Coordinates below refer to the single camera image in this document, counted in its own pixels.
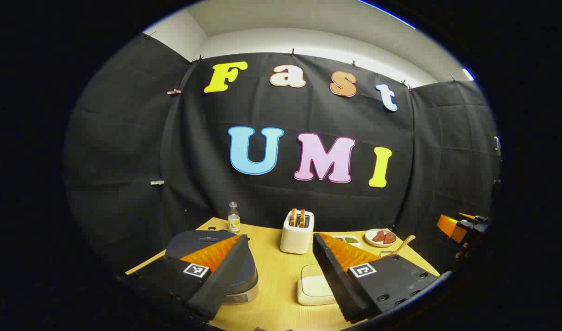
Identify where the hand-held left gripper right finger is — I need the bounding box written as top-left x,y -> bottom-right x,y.
312,232 -> 440,324

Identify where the small glass bottle yellow label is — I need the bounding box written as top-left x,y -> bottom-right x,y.
227,201 -> 241,234

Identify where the white toaster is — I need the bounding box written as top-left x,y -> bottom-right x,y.
280,209 -> 315,255

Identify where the white divided dish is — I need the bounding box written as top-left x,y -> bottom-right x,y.
333,235 -> 363,249

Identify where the dark grey rice cooker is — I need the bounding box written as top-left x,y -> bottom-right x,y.
165,229 -> 259,305

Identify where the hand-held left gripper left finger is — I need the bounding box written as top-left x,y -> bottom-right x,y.
120,234 -> 250,321

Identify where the round white plate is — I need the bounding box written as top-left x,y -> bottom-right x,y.
365,229 -> 398,248

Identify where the wooden spoon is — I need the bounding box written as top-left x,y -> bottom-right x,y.
391,235 -> 416,256

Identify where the black backdrop cloth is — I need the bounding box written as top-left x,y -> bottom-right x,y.
63,33 -> 501,276

